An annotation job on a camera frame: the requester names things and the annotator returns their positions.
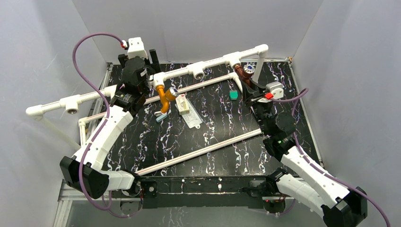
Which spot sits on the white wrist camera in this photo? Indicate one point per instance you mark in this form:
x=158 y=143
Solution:
x=274 y=90
x=135 y=48

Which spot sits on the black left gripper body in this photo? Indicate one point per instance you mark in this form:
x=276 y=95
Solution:
x=152 y=59

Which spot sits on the aluminium rail frame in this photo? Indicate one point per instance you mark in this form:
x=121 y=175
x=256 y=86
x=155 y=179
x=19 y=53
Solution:
x=75 y=211

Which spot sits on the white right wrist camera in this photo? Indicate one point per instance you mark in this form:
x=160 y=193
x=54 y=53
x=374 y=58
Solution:
x=274 y=90

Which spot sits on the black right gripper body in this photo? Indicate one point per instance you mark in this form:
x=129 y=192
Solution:
x=262 y=108

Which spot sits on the small cardboard box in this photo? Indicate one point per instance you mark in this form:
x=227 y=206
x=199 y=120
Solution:
x=182 y=104

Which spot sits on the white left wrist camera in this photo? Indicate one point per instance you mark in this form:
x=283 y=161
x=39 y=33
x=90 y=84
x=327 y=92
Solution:
x=135 y=48

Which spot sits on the white PVC pipe frame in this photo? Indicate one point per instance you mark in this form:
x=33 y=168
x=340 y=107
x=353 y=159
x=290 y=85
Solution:
x=200 y=65

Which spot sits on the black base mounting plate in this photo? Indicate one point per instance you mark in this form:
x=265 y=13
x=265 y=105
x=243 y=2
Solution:
x=228 y=191

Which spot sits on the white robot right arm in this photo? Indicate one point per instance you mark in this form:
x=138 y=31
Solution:
x=338 y=205

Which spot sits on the clear plastic bag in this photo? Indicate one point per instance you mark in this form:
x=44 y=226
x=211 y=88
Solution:
x=192 y=119

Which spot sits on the light blue tape roll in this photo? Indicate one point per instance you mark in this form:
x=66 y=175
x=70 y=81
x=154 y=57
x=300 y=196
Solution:
x=161 y=117

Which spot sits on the brown water faucet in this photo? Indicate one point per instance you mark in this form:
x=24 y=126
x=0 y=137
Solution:
x=245 y=72

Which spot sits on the orange water faucet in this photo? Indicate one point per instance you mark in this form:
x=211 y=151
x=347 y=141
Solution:
x=166 y=97

